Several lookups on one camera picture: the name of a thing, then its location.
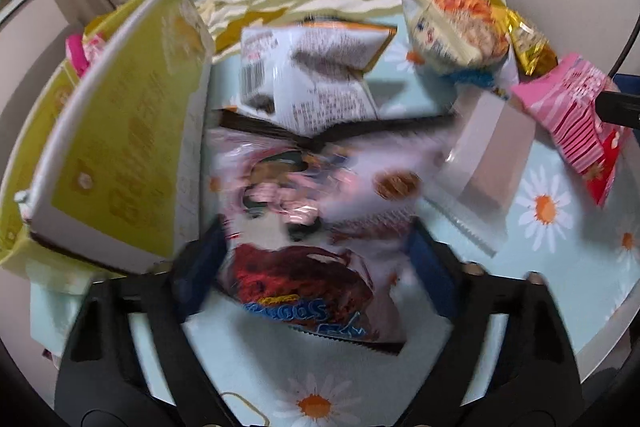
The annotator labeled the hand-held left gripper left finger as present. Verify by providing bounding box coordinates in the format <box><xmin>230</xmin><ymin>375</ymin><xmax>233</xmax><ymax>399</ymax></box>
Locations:
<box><xmin>54</xmin><ymin>214</ymin><xmax>237</xmax><ymax>427</ymax></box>

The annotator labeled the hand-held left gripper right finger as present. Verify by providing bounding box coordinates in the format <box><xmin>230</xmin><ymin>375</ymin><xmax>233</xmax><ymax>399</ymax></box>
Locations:
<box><xmin>400</xmin><ymin>219</ymin><xmax>587</xmax><ymax>427</ymax></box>

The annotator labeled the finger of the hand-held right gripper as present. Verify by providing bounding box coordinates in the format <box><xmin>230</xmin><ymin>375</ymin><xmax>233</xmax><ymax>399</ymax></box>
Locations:
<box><xmin>594</xmin><ymin>74</ymin><xmax>640</xmax><ymax>128</ymax></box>

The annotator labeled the pink striped snack packet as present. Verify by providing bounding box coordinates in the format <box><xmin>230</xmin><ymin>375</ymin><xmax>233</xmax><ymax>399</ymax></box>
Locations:
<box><xmin>510</xmin><ymin>53</ymin><xmax>633</xmax><ymax>206</ymax></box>

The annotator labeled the dark purple cartoon snack packet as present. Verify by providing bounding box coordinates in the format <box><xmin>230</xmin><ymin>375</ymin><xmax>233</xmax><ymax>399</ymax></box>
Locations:
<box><xmin>207</xmin><ymin>109</ymin><xmax>461</xmax><ymax>356</ymax></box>

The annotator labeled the yellow-green cardboard box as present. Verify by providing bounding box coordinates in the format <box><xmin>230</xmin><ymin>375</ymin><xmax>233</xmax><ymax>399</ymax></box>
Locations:
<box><xmin>0</xmin><ymin>0</ymin><xmax>217</xmax><ymax>280</ymax></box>

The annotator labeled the gold foil snack packet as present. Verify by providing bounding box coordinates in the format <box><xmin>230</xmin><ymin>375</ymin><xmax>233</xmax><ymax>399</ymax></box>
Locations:
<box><xmin>487</xmin><ymin>0</ymin><xmax>559</xmax><ymax>76</ymax></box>

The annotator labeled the daisy print tablecloth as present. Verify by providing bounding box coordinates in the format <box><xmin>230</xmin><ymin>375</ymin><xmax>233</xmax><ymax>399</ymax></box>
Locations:
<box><xmin>29</xmin><ymin>32</ymin><xmax>640</xmax><ymax>427</ymax></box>

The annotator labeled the silver foil snack packet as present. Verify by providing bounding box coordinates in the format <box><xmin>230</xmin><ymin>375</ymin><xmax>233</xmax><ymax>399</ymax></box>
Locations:
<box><xmin>432</xmin><ymin>94</ymin><xmax>534</xmax><ymax>258</ymax></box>

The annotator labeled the thin elastic band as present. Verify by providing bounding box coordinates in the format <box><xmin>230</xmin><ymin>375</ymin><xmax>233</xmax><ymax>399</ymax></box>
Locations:
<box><xmin>220</xmin><ymin>389</ymin><xmax>272</xmax><ymax>426</ymax></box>

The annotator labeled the cream noodle-print snack packet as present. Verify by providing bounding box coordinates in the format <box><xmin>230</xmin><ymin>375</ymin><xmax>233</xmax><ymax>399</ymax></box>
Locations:
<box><xmin>397</xmin><ymin>0</ymin><xmax>513</xmax><ymax>88</ymax></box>

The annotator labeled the small white text snack packet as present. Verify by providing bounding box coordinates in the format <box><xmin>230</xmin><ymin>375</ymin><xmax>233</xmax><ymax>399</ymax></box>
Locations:
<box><xmin>235</xmin><ymin>74</ymin><xmax>383</xmax><ymax>134</ymax></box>

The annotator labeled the white barcode snack packet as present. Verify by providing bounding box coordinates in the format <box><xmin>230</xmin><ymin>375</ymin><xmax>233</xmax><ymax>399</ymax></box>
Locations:
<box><xmin>238</xmin><ymin>19</ymin><xmax>399</xmax><ymax>108</ymax></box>

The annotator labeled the bright pink snack packet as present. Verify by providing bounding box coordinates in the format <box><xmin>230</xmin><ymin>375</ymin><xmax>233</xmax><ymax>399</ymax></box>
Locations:
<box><xmin>65</xmin><ymin>33</ymin><xmax>109</xmax><ymax>80</ymax></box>

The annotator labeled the black curved cable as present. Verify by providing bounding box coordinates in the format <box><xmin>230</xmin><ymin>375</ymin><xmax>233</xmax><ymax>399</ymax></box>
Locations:
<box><xmin>606</xmin><ymin>7</ymin><xmax>640</xmax><ymax>78</ymax></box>

